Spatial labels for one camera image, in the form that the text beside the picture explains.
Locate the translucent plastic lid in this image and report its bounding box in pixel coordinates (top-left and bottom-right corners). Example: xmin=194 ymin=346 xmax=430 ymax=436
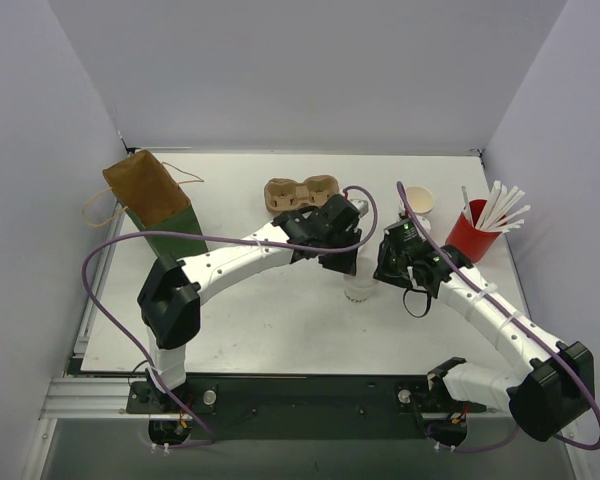
xmin=356 ymin=256 xmax=377 ymax=277
xmin=343 ymin=275 xmax=377 ymax=293

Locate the white paper cup with text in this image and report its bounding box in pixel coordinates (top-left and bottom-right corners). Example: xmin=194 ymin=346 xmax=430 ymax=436
xmin=344 ymin=290 xmax=373 ymax=303

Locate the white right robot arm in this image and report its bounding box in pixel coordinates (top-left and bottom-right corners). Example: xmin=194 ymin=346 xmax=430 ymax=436
xmin=374 ymin=218 xmax=595 ymax=441

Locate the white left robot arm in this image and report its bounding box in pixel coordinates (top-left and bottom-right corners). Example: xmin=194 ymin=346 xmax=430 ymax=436
xmin=138 ymin=194 xmax=369 ymax=412

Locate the brown cardboard cup carrier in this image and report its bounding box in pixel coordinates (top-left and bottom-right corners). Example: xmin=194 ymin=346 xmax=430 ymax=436
xmin=264 ymin=175 xmax=340 ymax=215

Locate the red straw holder cup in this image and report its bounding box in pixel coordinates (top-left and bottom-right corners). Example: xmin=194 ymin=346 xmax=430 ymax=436
xmin=445 ymin=213 xmax=501 ymax=264

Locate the green paper bag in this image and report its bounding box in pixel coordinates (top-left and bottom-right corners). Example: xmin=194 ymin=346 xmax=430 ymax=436
xmin=102 ymin=150 xmax=203 ymax=235

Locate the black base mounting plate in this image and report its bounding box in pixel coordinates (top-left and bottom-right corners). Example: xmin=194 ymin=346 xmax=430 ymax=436
xmin=125 ymin=373 xmax=486 ymax=441

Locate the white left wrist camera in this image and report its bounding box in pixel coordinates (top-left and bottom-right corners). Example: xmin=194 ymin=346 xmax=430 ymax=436
xmin=350 ymin=199 xmax=369 ymax=218

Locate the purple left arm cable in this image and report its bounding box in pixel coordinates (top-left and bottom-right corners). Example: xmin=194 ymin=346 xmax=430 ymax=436
xmin=81 ymin=185 xmax=378 ymax=449

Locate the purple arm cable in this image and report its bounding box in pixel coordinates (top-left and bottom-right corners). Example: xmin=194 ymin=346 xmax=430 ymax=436
xmin=81 ymin=185 xmax=378 ymax=449
xmin=396 ymin=180 xmax=600 ymax=454

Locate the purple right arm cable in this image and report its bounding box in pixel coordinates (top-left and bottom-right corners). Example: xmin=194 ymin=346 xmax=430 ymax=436
xmin=396 ymin=180 xmax=600 ymax=454

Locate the aluminium rail frame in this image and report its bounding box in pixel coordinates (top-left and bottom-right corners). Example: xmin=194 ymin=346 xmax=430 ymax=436
xmin=19 ymin=199 xmax=146 ymax=480

